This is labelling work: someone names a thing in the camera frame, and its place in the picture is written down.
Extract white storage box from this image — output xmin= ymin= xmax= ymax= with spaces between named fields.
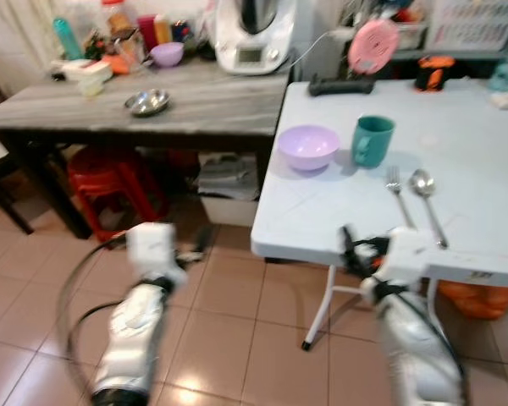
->
xmin=196 ymin=151 xmax=261 ymax=228

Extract steel fork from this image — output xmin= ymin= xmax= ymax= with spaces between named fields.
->
xmin=384 ymin=165 xmax=417 ymax=232

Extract steel spoon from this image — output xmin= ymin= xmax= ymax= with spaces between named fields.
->
xmin=408 ymin=168 xmax=450 ymax=250

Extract large lilac plastic bowl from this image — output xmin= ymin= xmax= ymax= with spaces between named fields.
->
xmin=276 ymin=125 xmax=342 ymax=173

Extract teal mug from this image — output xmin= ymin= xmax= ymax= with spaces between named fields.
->
xmin=351 ymin=115 xmax=397 ymax=169

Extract red plastic stool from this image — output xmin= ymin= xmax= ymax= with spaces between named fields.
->
xmin=66 ymin=145 xmax=172 ymax=244

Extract orange plastic bag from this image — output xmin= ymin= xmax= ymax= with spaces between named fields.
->
xmin=437 ymin=281 xmax=508 ymax=321

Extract white folding table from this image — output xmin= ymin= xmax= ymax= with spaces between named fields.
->
xmin=251 ymin=80 xmax=508 ymax=353

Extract grey wood-grain table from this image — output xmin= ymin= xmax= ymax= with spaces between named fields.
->
xmin=0 ymin=58 xmax=294 ymax=241

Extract black flat device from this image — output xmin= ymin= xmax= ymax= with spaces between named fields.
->
xmin=308 ymin=74 xmax=376 ymax=96

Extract small steel bowl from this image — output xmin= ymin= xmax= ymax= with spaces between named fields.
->
xmin=124 ymin=88 xmax=172 ymax=118

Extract orange and black tool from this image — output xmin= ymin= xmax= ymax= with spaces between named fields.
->
xmin=414 ymin=55 xmax=456 ymax=93

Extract pink round desk fan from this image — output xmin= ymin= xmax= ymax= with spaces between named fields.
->
xmin=347 ymin=18 xmax=401 ymax=76

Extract small lilac plastic bowl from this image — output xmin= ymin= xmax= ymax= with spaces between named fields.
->
xmin=149 ymin=41 xmax=186 ymax=69

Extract white kitchen food processor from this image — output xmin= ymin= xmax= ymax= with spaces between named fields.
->
xmin=213 ymin=0 xmax=294 ymax=76

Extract dark wooden chair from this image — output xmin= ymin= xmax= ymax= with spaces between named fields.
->
xmin=0 ymin=66 xmax=36 ymax=238

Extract white stacked food containers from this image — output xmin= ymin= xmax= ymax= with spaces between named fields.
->
xmin=54 ymin=58 xmax=114 ymax=96

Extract yellow sauce bottle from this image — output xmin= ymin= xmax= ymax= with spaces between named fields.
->
xmin=154 ymin=14 xmax=173 ymax=46

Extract red canister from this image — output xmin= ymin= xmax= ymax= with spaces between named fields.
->
xmin=136 ymin=14 xmax=160 ymax=51

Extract jar with orange lid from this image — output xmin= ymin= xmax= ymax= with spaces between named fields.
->
xmin=101 ymin=0 xmax=137 ymax=40

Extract white plastic basket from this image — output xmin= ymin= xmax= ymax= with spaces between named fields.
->
xmin=422 ymin=0 xmax=508 ymax=52

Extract teal water bottle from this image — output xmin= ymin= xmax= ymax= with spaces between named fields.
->
xmin=52 ymin=16 xmax=85 ymax=61

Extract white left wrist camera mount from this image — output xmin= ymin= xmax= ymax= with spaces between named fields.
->
xmin=124 ymin=222 xmax=182 ymax=273

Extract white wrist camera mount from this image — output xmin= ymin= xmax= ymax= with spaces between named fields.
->
xmin=124 ymin=222 xmax=182 ymax=273
xmin=374 ymin=226 xmax=434 ymax=285

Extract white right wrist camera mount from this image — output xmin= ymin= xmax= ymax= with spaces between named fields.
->
xmin=374 ymin=226 xmax=434 ymax=285

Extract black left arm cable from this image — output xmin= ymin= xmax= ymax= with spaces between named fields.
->
xmin=56 ymin=233 xmax=130 ymax=398

